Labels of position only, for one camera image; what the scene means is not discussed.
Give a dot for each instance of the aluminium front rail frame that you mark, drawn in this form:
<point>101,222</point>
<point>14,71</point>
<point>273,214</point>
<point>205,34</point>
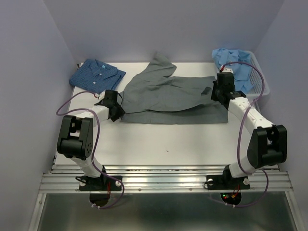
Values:
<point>164,198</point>

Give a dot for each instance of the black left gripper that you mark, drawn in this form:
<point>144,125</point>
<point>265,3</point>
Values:
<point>120,112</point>

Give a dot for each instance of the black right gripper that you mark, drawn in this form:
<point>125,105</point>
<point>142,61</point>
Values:
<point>213,96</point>

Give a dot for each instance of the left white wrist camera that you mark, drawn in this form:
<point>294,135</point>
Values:
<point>99,96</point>

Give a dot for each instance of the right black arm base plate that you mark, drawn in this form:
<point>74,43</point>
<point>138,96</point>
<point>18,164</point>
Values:
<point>225,181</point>

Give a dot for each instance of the blue checked folded shirt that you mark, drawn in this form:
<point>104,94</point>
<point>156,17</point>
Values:
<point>96,76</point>

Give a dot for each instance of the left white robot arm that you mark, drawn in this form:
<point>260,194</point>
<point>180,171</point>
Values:
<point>78,142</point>

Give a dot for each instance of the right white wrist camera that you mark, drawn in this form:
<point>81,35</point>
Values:
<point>225,68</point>

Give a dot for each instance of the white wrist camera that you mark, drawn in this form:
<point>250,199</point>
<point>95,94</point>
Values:
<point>225,68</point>
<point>99,96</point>

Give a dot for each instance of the light blue shirt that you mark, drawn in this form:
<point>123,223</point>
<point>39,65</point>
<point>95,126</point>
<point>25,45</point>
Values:
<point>241,72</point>

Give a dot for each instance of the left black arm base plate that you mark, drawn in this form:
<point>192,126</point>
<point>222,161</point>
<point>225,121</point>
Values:
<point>102,183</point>

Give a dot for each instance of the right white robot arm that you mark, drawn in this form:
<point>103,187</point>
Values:
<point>268,142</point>

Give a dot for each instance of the grey long sleeve shirt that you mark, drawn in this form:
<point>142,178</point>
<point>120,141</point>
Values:
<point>157,96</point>

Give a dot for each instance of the white plastic laundry basket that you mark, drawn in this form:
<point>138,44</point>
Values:
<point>256,80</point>

